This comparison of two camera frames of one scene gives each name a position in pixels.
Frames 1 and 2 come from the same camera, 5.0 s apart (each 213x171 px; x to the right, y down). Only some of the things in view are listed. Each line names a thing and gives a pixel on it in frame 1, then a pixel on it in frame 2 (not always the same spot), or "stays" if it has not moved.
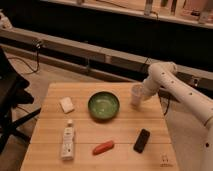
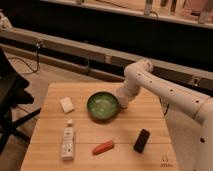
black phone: (141, 140) stays
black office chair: (13, 94) stays
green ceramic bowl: (103, 105) stays
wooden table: (95, 127) stays
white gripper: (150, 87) to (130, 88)
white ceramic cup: (136, 94) to (123, 101)
